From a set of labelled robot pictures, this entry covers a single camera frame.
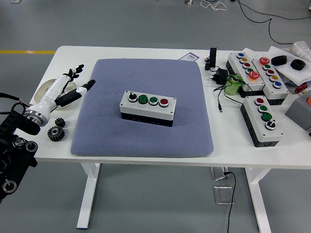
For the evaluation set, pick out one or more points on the purple-edged printed card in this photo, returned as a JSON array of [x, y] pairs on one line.
[[190, 57]]

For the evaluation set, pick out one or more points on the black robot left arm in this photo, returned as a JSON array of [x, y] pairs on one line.
[[14, 155]]

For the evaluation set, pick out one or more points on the green plastic cup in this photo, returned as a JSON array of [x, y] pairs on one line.
[[230, 88]]

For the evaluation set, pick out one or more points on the orange object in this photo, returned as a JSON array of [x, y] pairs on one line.
[[309, 101]]

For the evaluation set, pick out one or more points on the white cardboard sheet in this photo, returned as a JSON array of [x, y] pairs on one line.
[[294, 76]]

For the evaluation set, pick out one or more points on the beige shallow dish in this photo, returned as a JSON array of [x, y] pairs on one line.
[[41, 92]]

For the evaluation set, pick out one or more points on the red mushroom button part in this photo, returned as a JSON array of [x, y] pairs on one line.
[[301, 89]]

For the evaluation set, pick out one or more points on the five-button box, long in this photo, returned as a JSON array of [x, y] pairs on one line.
[[234, 60]]

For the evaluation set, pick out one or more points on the black power adapter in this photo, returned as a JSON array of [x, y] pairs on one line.
[[222, 74]]

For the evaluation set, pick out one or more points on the metal floor socket plate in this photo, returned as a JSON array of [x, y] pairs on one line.
[[223, 195], [218, 173]]

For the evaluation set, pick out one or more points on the blue-grey padded mat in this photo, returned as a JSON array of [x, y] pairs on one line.
[[165, 136]]

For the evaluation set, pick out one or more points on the four-button box with selector switch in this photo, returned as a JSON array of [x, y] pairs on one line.
[[272, 136], [148, 110]]

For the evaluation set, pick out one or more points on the black upright device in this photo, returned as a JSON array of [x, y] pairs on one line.
[[213, 57]]

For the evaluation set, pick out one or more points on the large dark metal gear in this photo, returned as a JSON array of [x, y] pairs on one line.
[[56, 133]]

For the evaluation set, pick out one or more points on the small dark metal gear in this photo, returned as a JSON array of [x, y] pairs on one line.
[[60, 122]]

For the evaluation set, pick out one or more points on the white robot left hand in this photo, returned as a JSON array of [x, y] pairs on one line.
[[52, 91]]

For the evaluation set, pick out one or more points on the white table leg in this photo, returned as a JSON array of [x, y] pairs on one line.
[[88, 194], [261, 206]]

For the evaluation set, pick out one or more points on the grey box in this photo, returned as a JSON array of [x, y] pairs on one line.
[[298, 111]]

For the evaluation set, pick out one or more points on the five-button box, short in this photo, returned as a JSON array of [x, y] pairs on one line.
[[279, 92]]

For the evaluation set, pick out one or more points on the clear plastic bag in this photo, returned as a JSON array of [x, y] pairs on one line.
[[302, 48]]

